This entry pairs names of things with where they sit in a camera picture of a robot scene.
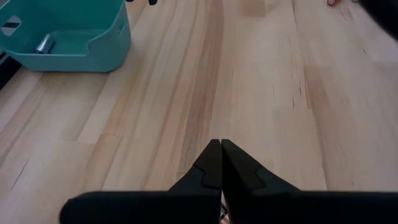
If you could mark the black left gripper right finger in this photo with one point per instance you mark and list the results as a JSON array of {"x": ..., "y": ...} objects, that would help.
[{"x": 242, "y": 174}]

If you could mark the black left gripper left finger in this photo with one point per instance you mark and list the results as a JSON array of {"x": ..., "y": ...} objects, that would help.
[{"x": 208, "y": 174}]

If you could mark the red black battery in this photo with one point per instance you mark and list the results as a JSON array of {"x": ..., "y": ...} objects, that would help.
[{"x": 331, "y": 2}]

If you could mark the silver battery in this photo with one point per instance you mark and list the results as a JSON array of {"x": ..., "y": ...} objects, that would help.
[{"x": 43, "y": 45}]

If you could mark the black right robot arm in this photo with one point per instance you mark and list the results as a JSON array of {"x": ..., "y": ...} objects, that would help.
[{"x": 385, "y": 12}]

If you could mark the teal plastic bin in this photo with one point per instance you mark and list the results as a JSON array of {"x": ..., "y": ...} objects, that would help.
[{"x": 77, "y": 59}]

